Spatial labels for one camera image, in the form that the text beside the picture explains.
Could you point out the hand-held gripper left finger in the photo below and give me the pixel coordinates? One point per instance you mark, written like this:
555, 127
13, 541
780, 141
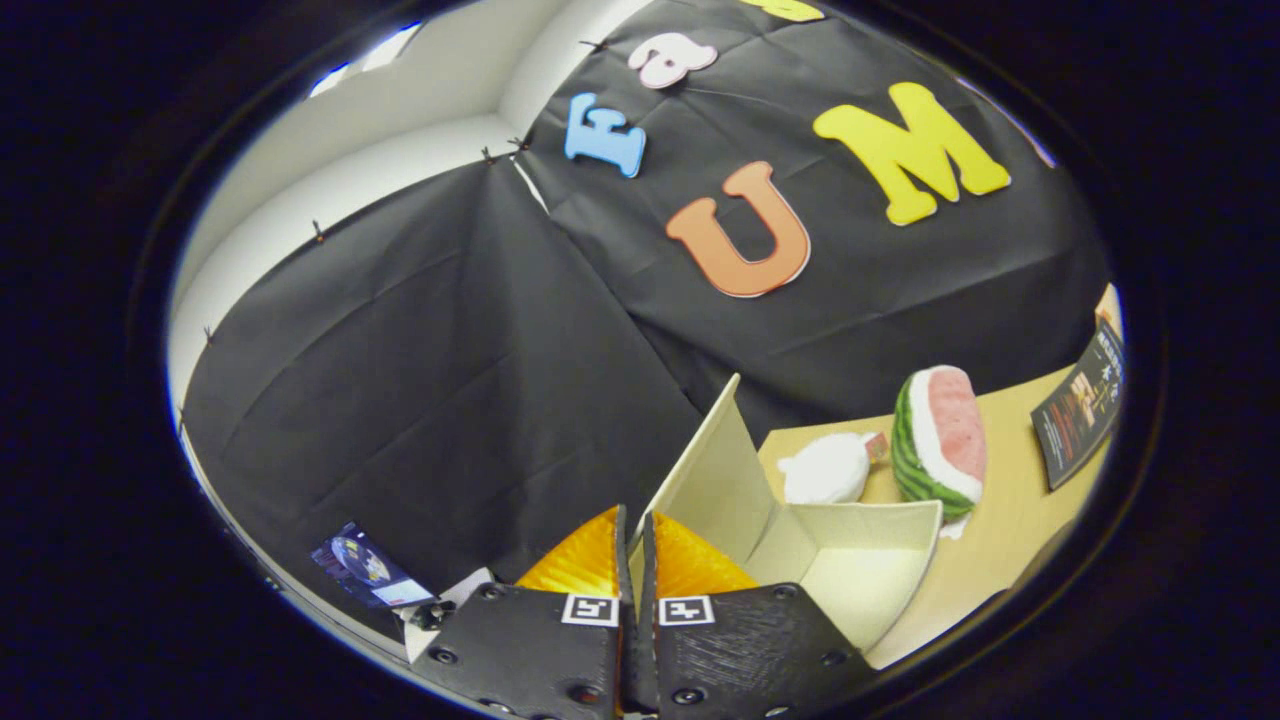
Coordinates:
530, 650

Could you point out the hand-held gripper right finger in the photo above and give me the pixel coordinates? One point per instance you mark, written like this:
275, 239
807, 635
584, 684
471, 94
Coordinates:
745, 650

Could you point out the foldable fabric storage box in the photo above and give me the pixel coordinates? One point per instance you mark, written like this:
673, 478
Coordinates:
860, 560

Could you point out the blue printed card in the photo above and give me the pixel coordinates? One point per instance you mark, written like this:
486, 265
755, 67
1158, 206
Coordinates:
365, 570

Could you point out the white plush toy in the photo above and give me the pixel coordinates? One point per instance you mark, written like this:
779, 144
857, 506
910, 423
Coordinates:
825, 470

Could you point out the watermelon slice plush toy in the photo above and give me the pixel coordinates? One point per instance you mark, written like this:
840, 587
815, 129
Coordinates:
945, 440

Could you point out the black cover book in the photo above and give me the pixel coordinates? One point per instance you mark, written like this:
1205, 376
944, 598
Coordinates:
1085, 410

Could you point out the ceiling light panel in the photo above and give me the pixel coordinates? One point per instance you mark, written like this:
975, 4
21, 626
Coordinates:
365, 55

